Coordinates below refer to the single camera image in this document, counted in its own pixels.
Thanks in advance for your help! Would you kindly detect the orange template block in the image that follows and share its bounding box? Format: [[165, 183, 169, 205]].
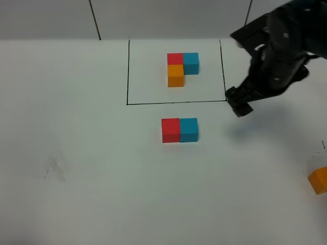
[[168, 64, 184, 87]]

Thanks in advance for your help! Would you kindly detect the blue template block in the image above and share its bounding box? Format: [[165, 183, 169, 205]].
[[183, 53, 199, 75]]

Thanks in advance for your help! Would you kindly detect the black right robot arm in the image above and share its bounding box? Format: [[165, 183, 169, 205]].
[[225, 1, 326, 117]]

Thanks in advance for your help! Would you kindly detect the red template block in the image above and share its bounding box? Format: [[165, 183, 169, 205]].
[[167, 53, 184, 65]]

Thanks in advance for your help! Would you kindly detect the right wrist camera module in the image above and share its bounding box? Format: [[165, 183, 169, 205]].
[[230, 14, 269, 57]]

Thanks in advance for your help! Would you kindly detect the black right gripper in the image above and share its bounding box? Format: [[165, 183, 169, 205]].
[[226, 48, 309, 117]]

